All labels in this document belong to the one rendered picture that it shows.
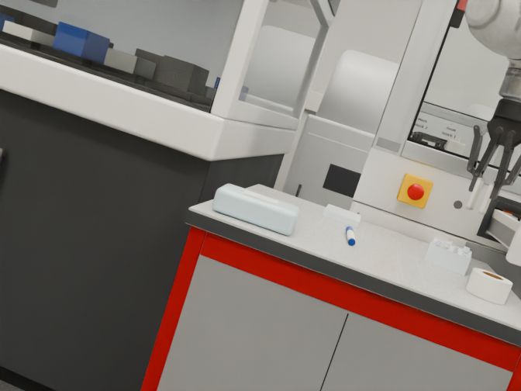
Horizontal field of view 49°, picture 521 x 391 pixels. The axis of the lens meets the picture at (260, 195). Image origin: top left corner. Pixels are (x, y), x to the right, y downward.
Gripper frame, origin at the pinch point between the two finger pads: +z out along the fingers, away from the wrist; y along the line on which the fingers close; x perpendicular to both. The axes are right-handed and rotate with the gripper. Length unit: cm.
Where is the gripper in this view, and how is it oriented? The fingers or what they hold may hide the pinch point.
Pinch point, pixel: (481, 196)
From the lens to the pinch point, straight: 128.2
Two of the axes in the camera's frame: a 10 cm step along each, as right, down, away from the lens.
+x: -5.7, -0.3, -8.2
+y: -7.6, -3.5, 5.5
